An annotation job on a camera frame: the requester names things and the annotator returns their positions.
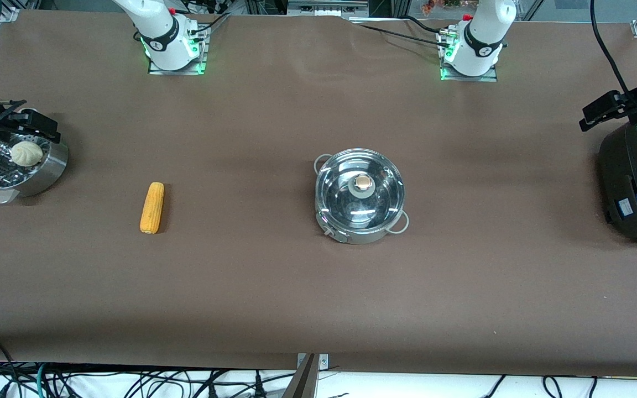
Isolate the yellow corn cob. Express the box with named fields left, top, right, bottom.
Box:
left=140, top=182, right=165, bottom=234

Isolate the glass pot lid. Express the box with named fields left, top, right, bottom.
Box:
left=315, top=148, right=406, bottom=230

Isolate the stainless steel pot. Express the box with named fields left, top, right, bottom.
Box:
left=314, top=148, right=410, bottom=245

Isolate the white steamed bun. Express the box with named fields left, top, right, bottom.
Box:
left=10, top=141, right=43, bottom=167

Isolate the steel steamer basket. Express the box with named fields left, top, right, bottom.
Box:
left=0, top=133, right=69, bottom=205

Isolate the brown table cover sheet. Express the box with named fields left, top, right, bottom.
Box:
left=0, top=8, right=637, bottom=376

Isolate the grey background device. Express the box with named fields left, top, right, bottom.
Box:
left=287, top=0, right=370, bottom=18

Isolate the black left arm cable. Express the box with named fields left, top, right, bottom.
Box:
left=591, top=0, right=637, bottom=97

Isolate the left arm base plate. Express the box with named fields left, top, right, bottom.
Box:
left=439, top=30, right=499, bottom=82

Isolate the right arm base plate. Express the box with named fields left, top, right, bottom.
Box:
left=148, top=25, right=208, bottom=75

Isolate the black table cable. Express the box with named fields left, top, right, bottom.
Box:
left=400, top=15, right=451, bottom=35
left=349, top=22, right=452, bottom=49

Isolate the metal table edge bracket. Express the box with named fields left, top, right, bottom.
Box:
left=296, top=353, right=329, bottom=371

